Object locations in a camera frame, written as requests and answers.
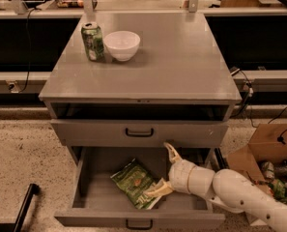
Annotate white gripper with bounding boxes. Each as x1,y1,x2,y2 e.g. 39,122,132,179
144,142,196,198

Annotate green jalapeno chip bag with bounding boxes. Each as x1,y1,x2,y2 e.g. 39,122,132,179
110,159,159,210

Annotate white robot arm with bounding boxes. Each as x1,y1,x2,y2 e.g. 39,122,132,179
144,142,287,232

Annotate open grey middle drawer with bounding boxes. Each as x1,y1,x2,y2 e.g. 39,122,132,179
55,147,225,230

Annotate grey drawer cabinet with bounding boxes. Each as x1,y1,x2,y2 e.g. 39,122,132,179
38,11,244,166

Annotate closed grey top drawer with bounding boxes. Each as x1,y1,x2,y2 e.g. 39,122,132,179
51,119,228,148

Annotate black floor bar right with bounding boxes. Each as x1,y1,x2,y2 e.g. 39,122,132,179
214,147,240,205

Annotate cardboard box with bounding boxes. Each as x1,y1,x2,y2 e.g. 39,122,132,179
226,123,287,227

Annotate snack packages in box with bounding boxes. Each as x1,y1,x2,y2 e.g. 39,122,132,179
247,160,287,205

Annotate white ceramic bowl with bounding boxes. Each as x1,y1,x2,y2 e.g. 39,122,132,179
103,31,140,62

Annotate black stand leg left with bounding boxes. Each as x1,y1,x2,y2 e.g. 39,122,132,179
0,184,40,232

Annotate green soda can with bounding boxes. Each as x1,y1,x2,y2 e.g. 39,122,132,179
81,22,104,61

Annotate black cables right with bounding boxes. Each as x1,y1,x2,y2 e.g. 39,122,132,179
229,66,287,145

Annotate black cable left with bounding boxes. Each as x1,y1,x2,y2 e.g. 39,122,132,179
18,7,43,94

